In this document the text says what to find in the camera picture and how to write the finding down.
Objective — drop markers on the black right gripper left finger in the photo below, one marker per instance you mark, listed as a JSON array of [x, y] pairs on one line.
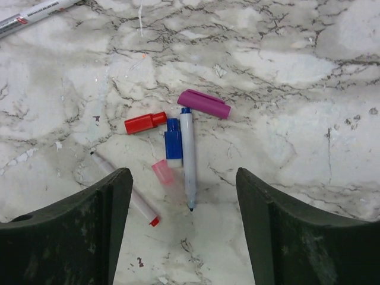
[[76, 240]]

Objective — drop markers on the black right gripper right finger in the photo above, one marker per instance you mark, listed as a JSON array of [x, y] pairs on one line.
[[292, 242]]

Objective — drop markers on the white pen red end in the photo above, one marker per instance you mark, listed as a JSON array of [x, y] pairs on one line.
[[137, 200]]

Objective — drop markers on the pink translucent highlighter cap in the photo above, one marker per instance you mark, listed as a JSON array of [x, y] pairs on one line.
[[163, 172]]

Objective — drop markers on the red pen cap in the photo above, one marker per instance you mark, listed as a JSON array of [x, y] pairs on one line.
[[145, 122]]

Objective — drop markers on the blue pen cap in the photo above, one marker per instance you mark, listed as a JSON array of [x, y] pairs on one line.
[[173, 143]]

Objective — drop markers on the white pen blue end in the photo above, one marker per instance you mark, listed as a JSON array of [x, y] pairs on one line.
[[188, 148]]

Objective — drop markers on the magenta pen cap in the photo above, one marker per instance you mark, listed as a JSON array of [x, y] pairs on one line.
[[204, 103]]

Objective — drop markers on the white pen green end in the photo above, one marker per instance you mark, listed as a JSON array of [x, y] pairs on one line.
[[33, 15]]

